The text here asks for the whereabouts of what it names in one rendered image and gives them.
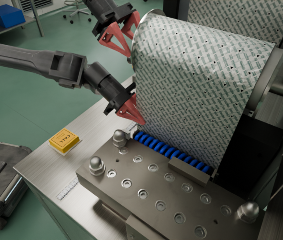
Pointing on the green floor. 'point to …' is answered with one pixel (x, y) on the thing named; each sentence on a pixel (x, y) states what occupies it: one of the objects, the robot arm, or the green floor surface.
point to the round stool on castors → (76, 9)
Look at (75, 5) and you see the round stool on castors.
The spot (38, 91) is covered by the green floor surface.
